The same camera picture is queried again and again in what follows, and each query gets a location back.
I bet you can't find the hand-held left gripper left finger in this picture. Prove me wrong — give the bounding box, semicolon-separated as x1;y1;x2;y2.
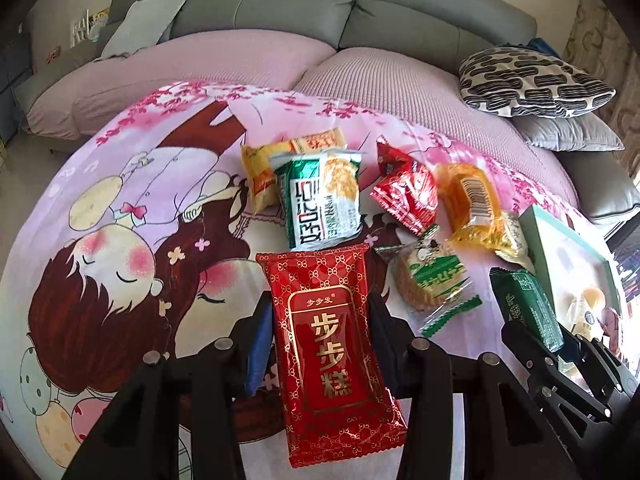
60;290;276;480

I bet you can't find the shiny red snack packet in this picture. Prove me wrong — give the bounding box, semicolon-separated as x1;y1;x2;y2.
370;135;441;237

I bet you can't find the clear round bun packet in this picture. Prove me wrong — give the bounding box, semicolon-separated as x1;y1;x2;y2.
570;285;608;336

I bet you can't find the green white cracker packet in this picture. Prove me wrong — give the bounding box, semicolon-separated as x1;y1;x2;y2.
269;149;367;253

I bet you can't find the light grey cushion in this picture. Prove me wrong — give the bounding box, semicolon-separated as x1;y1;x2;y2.
97;0;193;61

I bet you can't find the white snack packet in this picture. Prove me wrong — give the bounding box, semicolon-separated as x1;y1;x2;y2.
492;210;538;273

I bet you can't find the dark green snack packet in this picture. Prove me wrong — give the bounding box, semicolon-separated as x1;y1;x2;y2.
489;267;565;353

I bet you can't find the clear round biscuit packet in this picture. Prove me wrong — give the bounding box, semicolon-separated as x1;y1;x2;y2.
375;237;483;338

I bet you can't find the yellow snack packet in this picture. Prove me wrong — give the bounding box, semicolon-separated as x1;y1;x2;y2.
241;129;348;213

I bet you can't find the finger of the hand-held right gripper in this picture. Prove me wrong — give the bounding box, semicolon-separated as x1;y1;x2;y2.
557;310;638;401
499;310;563;391

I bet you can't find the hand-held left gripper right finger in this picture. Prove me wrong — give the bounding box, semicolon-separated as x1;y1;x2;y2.
370;294;581;480

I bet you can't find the shallow teal cardboard box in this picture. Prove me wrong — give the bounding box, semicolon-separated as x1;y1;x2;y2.
517;204;626;361

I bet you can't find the grey pillow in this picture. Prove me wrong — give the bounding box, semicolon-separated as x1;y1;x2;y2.
510;110;626;153

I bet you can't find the orange bread packet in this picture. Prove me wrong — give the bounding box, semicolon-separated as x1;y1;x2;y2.
436;162;516;256

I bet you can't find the blue cloth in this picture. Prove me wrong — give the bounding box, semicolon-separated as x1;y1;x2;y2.
520;37;563;58

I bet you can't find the black white patterned pillow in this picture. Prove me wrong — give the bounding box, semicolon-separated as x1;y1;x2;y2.
457;46;617;120

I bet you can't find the patterned beige curtain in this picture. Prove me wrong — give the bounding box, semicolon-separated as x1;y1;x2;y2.
562;0;640;181

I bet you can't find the red gold patterned packet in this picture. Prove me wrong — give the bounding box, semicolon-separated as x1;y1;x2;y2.
255;242;408;468

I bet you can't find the dark cabinet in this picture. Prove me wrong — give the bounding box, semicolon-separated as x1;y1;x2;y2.
0;35;36;146

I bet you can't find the pink roll cake packet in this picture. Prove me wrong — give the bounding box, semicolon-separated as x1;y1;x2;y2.
602;307;623;348

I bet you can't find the pink waffle blanket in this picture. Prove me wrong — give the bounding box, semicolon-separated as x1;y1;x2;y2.
25;27;583;201

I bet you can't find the grey sofa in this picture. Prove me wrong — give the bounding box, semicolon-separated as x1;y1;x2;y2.
15;0;640;226

